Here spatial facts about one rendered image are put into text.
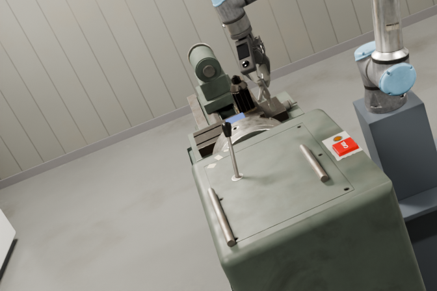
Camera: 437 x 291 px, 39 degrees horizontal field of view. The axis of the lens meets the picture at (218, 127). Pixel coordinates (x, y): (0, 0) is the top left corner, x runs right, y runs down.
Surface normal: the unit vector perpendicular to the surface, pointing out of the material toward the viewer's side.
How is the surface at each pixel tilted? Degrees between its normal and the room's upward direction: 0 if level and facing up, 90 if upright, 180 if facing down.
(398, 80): 97
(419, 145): 90
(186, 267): 0
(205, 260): 0
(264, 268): 90
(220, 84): 90
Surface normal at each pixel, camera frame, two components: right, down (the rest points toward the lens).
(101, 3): 0.09, 0.43
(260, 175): -0.36, -0.83
